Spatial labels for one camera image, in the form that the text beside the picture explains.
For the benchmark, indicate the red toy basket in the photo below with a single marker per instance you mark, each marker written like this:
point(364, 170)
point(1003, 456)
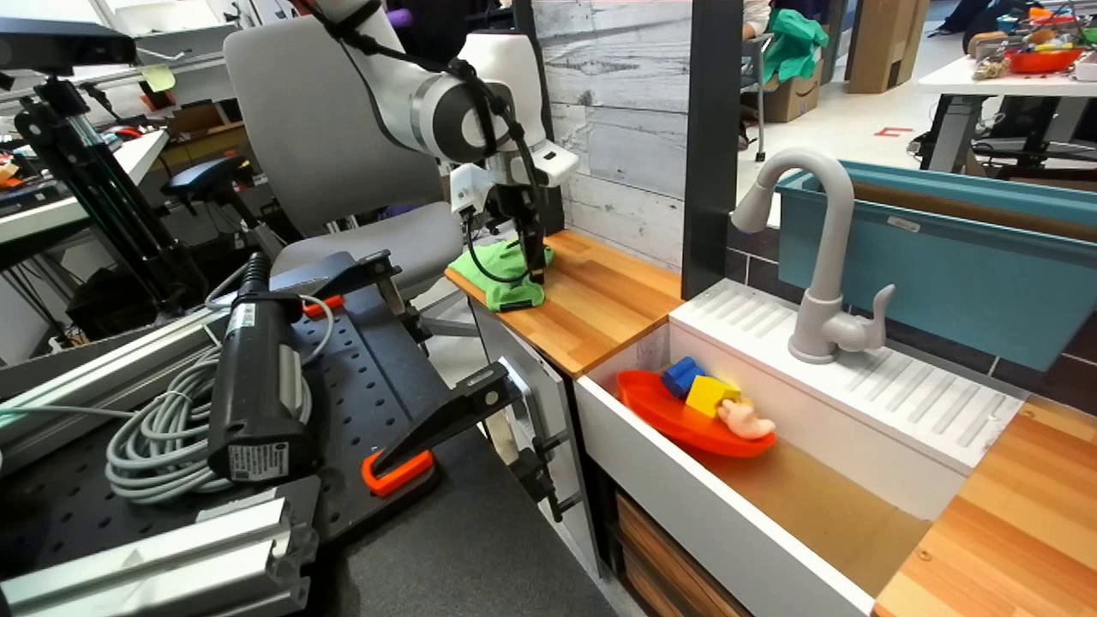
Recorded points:
point(1043, 61)

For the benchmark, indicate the white toy sink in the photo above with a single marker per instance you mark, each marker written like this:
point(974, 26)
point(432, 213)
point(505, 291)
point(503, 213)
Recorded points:
point(902, 382)

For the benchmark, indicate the grey office chair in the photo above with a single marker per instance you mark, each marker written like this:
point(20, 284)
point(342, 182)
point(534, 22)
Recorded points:
point(320, 126)

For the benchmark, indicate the green bag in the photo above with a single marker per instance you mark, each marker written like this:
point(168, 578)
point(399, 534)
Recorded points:
point(794, 41)

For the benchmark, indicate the black perforated breadboard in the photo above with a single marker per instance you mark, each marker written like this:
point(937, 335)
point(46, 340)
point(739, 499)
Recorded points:
point(364, 387)

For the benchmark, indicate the green towel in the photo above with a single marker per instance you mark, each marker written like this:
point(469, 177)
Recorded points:
point(503, 279)

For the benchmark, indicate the yellow toy block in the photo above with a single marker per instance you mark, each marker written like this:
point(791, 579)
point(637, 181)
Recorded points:
point(707, 394)

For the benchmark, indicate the red bowl with toys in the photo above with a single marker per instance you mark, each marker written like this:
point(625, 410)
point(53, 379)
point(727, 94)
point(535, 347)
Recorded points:
point(688, 428)

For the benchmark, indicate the black tripod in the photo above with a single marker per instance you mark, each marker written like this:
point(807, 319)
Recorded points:
point(108, 192)

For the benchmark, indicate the cardboard box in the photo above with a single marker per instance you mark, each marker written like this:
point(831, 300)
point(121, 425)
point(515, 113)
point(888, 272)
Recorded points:
point(886, 40)

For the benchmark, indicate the white table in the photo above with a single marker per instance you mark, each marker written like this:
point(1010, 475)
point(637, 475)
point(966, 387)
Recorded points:
point(1006, 98)

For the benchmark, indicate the dark office chair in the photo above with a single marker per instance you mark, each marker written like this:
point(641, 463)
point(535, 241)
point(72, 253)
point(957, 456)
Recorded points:
point(206, 173)

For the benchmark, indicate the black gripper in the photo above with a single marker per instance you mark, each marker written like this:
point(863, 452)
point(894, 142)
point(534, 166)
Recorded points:
point(515, 203)

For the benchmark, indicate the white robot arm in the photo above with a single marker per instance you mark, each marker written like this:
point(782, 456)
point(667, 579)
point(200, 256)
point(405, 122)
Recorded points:
point(414, 107)

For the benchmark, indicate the orange black clamp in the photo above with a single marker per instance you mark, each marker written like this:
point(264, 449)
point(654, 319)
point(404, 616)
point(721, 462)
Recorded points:
point(356, 279)
point(440, 428)

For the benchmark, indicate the black stereo camera bar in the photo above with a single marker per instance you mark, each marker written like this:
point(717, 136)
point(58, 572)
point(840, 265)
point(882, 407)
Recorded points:
point(258, 379)

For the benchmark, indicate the teal plastic bin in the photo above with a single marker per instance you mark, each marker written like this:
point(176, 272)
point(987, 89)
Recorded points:
point(946, 274)

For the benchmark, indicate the blue toy block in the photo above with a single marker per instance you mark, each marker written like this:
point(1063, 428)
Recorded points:
point(682, 376)

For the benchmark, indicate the black vertical post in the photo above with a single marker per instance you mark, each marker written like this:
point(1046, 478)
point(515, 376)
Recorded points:
point(712, 138)

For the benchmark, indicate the pink toy figure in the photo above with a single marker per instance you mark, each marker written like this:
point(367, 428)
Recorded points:
point(752, 418)

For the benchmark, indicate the wooden toy kitchen counter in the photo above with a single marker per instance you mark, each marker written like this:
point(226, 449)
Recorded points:
point(603, 296)

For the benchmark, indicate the long aluminium rail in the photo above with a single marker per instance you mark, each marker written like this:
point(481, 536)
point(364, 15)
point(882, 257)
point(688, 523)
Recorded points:
point(104, 371)

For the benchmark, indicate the short aluminium extrusion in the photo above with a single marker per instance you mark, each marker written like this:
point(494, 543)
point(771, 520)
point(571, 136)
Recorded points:
point(149, 567)

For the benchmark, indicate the grey toy faucet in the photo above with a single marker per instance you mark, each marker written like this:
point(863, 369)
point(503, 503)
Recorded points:
point(826, 227)

